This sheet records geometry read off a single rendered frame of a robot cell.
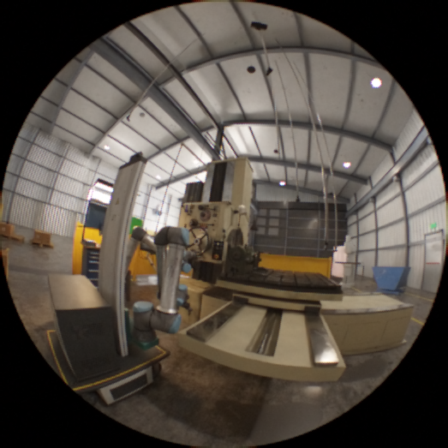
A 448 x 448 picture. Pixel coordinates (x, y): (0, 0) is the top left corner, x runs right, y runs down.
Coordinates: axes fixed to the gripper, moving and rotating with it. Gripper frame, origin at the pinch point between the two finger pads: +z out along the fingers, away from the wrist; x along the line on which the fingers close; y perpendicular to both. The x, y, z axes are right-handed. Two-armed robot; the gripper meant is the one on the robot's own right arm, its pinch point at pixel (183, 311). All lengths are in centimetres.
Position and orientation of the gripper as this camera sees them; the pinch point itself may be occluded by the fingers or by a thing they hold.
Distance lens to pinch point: 166.1
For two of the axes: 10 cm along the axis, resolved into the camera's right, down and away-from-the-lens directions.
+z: -1.2, 9.6, 2.7
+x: 9.4, 1.9, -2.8
